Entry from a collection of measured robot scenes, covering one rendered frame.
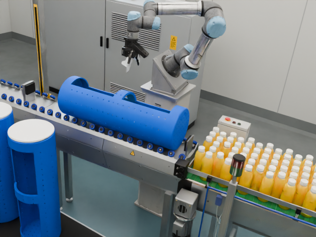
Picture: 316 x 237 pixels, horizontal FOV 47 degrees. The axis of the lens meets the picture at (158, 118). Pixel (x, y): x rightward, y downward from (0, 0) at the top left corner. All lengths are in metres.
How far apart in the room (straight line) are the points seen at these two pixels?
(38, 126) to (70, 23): 2.48
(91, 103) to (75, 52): 2.40
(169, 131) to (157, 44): 1.92
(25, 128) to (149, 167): 0.82
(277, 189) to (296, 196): 0.10
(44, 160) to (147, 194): 1.14
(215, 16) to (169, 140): 0.78
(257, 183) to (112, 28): 2.73
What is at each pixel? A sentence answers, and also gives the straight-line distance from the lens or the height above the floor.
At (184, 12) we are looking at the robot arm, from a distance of 2.33.
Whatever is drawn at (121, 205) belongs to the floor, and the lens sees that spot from 3.34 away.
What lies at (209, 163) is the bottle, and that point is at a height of 1.03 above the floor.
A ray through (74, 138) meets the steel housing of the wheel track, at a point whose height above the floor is 0.84.
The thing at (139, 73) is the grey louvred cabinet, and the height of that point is 0.69.
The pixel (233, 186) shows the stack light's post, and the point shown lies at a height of 1.09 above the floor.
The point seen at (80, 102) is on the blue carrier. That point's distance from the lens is 2.48.
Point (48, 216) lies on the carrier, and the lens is 2.67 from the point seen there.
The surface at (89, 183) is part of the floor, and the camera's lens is 3.58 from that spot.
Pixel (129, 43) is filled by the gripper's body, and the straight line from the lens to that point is 2.27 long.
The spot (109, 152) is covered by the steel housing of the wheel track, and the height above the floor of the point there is 0.83.
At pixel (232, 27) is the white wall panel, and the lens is 4.95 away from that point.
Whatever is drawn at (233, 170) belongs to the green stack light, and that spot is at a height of 1.19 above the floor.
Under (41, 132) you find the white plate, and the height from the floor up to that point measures 1.04.
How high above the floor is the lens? 2.24
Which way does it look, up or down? 28 degrees down
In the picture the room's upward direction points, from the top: 5 degrees clockwise
